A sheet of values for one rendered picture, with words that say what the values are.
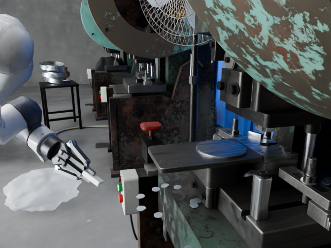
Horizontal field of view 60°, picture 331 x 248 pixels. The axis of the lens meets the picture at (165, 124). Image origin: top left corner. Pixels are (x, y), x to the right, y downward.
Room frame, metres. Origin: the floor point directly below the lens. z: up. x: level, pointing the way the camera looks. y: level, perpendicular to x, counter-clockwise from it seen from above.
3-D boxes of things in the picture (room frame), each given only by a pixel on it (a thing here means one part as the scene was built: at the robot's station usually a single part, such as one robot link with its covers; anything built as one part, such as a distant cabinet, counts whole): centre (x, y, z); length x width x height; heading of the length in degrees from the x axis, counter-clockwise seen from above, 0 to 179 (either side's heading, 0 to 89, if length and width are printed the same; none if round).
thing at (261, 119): (0.70, -0.26, 0.86); 0.20 x 0.16 x 0.05; 16
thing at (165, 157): (0.65, -0.09, 0.72); 0.25 x 0.14 x 0.14; 106
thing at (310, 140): (0.64, -0.34, 0.81); 0.02 x 0.02 x 0.14
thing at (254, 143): (0.70, -0.26, 0.76); 0.15 x 0.09 x 0.05; 16
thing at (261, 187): (0.50, -0.18, 0.75); 0.03 x 0.03 x 0.10; 16
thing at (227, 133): (0.86, -0.21, 0.76); 0.17 x 0.06 x 0.10; 16
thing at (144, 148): (0.94, 0.05, 0.62); 0.10 x 0.06 x 0.20; 16
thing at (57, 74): (3.41, 1.28, 0.40); 0.45 x 0.40 x 0.79; 28
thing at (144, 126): (0.96, 0.05, 0.72); 0.07 x 0.06 x 0.08; 106
